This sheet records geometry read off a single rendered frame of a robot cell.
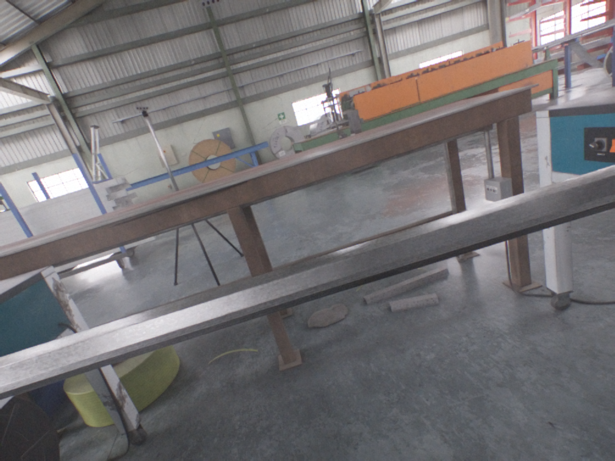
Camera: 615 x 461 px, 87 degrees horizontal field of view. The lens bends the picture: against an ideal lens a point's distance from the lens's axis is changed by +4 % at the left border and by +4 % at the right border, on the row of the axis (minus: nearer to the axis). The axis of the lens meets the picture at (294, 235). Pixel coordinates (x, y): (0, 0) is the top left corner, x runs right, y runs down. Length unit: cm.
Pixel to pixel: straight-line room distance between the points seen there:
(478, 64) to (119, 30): 1162
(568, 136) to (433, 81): 560
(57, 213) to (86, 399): 295
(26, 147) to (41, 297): 1410
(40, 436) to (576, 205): 145
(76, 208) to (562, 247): 412
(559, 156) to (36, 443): 183
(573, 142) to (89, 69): 1425
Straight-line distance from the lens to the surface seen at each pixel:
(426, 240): 36
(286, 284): 34
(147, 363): 161
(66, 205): 430
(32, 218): 446
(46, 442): 146
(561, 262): 145
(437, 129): 131
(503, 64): 768
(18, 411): 139
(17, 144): 1535
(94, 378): 135
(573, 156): 124
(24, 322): 115
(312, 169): 116
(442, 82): 685
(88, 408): 171
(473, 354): 135
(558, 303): 154
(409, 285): 174
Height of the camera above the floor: 90
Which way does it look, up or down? 17 degrees down
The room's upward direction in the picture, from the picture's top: 18 degrees counter-clockwise
